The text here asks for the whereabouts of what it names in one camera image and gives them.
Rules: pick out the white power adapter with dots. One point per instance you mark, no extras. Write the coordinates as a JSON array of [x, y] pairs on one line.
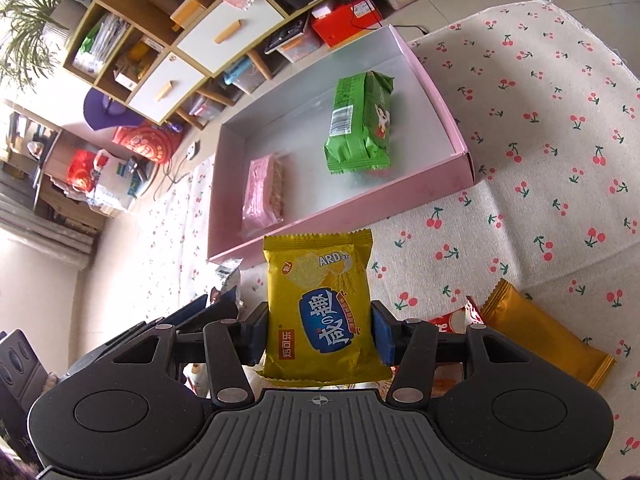
[[191, 150]]

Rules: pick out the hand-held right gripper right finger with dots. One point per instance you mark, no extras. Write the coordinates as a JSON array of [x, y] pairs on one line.
[[384, 335]]

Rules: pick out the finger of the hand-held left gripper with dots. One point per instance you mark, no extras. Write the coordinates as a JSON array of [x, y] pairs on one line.
[[192, 310], [227, 302]]

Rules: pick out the small cardboard box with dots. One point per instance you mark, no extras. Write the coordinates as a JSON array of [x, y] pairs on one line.
[[125, 77]]

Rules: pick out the red snack packet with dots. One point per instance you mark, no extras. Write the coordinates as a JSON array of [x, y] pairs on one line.
[[450, 324]]

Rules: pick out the purple cloth item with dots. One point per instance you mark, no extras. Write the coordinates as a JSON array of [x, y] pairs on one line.
[[105, 107]]

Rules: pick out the yellow snack packet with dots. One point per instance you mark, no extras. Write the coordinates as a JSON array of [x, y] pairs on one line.
[[320, 320]]

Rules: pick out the clear bin blue lid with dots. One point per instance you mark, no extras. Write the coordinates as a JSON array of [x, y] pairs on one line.
[[242, 76]]

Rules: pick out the black flat tray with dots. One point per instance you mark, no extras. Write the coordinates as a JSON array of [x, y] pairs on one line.
[[287, 35]]

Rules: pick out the orange round item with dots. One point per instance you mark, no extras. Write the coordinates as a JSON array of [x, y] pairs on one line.
[[140, 52]]

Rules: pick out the red gift bag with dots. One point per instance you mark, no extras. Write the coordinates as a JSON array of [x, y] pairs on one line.
[[145, 142]]

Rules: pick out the wooden cabinet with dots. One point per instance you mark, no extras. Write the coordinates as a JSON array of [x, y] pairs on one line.
[[145, 7]]

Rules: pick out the small clear plastic bin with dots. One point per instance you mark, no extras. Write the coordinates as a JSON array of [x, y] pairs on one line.
[[202, 108]]

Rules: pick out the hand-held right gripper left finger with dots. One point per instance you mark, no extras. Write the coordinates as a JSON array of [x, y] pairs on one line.
[[257, 335]]

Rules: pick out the wooden side shelf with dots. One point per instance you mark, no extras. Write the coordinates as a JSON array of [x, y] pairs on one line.
[[50, 160]]

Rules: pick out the yellow box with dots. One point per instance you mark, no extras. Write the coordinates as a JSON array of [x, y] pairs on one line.
[[189, 10]]

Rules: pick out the pink snack packet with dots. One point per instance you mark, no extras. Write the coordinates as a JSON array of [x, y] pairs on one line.
[[260, 190]]

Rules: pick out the green snack packet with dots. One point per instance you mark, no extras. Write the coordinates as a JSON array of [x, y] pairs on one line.
[[355, 125]]

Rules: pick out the pink cardboard box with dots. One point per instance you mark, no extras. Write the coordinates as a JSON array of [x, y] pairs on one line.
[[280, 125]]

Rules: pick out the stack of papers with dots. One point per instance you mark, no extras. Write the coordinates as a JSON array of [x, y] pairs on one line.
[[102, 42]]

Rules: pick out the red plastic bag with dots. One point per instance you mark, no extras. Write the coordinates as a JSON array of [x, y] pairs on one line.
[[82, 167]]

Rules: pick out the potted plant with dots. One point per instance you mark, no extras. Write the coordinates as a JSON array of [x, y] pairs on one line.
[[30, 25]]

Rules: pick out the red box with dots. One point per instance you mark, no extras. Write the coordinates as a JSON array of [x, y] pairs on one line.
[[345, 22]]

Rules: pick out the cherry print tablecloth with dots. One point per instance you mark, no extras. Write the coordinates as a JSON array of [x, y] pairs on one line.
[[525, 160]]

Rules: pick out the gold snack packet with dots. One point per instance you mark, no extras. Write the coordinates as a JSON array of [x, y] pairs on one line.
[[540, 340]]

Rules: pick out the silver snack packet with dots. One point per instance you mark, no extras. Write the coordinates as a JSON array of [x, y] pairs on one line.
[[227, 270]]

